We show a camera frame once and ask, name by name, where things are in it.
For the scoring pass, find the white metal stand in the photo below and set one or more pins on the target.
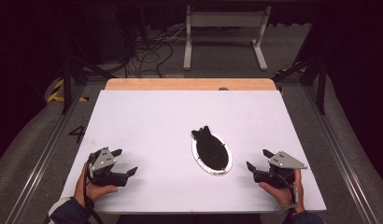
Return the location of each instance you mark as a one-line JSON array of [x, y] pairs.
[[227, 19]]

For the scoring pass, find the grey round table grommet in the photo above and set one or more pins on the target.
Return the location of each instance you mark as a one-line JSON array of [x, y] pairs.
[[223, 89]]

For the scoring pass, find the wooden table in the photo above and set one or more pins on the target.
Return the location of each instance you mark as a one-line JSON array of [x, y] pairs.
[[180, 84]]

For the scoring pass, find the white board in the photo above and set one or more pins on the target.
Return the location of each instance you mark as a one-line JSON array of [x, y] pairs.
[[155, 124]]

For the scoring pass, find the yellow black floor tape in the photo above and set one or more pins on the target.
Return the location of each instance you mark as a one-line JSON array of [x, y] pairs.
[[55, 93]]

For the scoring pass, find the person's right hand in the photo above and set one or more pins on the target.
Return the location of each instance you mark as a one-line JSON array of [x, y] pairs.
[[283, 194]]

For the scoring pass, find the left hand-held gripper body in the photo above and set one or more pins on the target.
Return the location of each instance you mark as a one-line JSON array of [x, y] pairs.
[[102, 160]]

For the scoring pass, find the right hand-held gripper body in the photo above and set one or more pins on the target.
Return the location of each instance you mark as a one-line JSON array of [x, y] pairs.
[[283, 161]]

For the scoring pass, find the person's left hand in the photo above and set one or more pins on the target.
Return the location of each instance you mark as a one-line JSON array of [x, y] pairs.
[[91, 191]]

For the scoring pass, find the black metal stand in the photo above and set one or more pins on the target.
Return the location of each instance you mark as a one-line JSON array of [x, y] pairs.
[[67, 84], [320, 84]]

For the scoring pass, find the aluminium rail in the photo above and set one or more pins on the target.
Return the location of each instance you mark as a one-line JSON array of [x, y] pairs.
[[43, 161], [339, 155]]

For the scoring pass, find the oval silver photo frame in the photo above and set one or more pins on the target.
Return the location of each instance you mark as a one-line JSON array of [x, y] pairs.
[[211, 152]]

